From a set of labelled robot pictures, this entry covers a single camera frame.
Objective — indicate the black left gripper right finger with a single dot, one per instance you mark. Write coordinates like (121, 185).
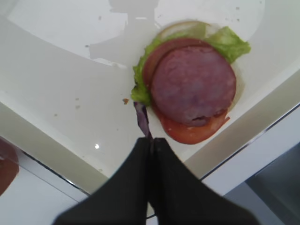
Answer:
(179, 198)

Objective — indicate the pink ham slice on stack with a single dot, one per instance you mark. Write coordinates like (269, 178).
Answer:
(192, 84)

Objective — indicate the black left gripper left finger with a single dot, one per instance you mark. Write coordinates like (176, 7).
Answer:
(122, 200)

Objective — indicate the upright tomato slice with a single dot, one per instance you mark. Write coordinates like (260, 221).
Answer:
(9, 167)

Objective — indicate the left clear long divider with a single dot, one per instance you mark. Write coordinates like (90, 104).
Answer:
(51, 177)

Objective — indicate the bottom bun on tray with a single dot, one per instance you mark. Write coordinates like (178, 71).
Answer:
(223, 39)

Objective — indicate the tomato slice on stack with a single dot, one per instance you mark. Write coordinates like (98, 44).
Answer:
(177, 131)

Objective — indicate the white rectangular serving tray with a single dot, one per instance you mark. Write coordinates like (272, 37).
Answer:
(66, 67)

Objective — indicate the lettuce leaf on stack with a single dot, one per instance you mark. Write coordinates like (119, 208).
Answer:
(140, 93)

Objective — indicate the purple cabbage strip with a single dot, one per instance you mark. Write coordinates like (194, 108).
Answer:
(142, 119)

